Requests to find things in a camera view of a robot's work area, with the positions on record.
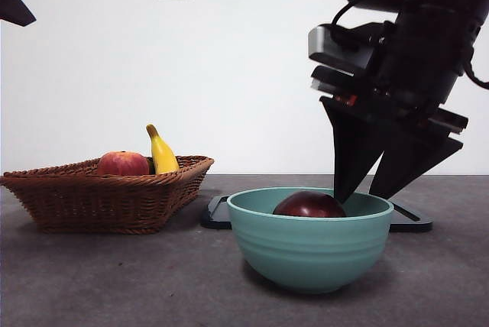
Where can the red orange peach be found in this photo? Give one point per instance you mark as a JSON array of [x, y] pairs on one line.
[[122, 162]]

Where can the black rectangular tray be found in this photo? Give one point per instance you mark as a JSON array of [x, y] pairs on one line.
[[216, 218]]

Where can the dark green fruit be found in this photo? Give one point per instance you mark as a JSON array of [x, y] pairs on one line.
[[151, 168]]

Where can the brown wicker basket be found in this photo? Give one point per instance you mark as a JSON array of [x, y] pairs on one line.
[[95, 204]]

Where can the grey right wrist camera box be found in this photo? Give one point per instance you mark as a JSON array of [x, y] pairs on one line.
[[336, 52]]

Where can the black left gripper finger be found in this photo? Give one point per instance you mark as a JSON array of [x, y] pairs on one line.
[[15, 6]]

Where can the teal ribbed bowl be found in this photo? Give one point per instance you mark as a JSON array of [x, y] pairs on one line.
[[309, 254]]

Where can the dark red plum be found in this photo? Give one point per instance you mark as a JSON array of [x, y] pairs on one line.
[[309, 206]]

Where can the yellow banana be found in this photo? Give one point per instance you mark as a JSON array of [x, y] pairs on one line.
[[162, 155]]

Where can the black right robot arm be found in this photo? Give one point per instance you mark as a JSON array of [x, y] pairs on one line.
[[420, 36]]

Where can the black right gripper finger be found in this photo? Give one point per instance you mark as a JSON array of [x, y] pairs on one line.
[[355, 143], [412, 159]]

